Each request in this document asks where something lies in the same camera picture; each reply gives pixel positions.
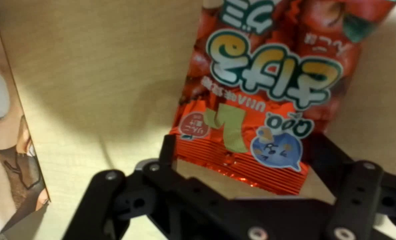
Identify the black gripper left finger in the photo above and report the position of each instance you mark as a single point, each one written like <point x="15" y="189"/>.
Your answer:
<point x="117" y="204"/>

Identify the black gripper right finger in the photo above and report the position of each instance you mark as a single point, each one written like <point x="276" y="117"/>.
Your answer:
<point x="365" y="194"/>

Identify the orange snack sachet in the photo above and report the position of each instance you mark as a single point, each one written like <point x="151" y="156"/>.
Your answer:
<point x="259" y="88"/>

